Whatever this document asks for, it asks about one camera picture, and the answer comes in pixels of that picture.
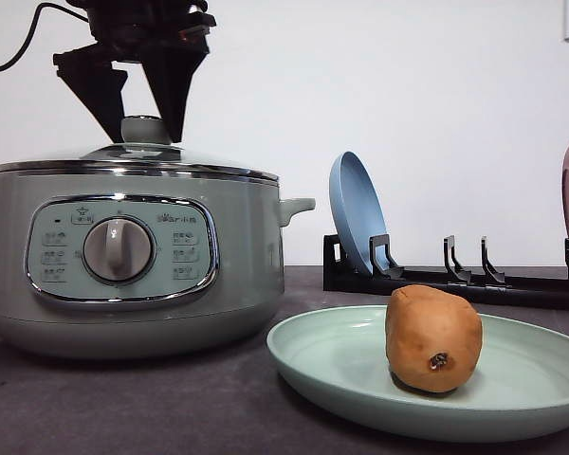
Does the green plate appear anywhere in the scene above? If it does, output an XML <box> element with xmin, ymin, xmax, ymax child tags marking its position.
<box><xmin>266</xmin><ymin>305</ymin><xmax>569</xmax><ymax>443</ymax></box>

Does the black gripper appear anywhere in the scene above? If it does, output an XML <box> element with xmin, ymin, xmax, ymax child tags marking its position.
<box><xmin>53</xmin><ymin>0</ymin><xmax>216</xmax><ymax>143</ymax></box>

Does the pale green electric steamer pot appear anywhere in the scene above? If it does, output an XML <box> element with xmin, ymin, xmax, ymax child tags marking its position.
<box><xmin>0</xmin><ymin>164</ymin><xmax>316</xmax><ymax>359</ymax></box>

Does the grey table mat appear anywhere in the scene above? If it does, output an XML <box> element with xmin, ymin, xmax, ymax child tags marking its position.
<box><xmin>0</xmin><ymin>265</ymin><xmax>569</xmax><ymax>455</ymax></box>

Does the brown potato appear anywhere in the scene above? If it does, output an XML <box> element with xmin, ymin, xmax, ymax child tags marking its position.
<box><xmin>385</xmin><ymin>284</ymin><xmax>483</xmax><ymax>393</ymax></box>

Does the black plate rack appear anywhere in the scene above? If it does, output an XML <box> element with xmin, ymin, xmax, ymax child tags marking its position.
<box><xmin>322</xmin><ymin>234</ymin><xmax>569</xmax><ymax>310</ymax></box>

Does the glass lid with green knob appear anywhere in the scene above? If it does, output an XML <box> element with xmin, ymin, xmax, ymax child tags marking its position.
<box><xmin>0</xmin><ymin>116</ymin><xmax>280</xmax><ymax>186</ymax></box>

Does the blue plate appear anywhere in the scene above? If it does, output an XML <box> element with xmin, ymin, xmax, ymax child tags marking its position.
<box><xmin>329</xmin><ymin>152</ymin><xmax>388</xmax><ymax>272</ymax></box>

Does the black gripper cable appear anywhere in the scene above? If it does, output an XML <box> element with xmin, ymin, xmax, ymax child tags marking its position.
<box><xmin>0</xmin><ymin>2</ymin><xmax>89</xmax><ymax>70</ymax></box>

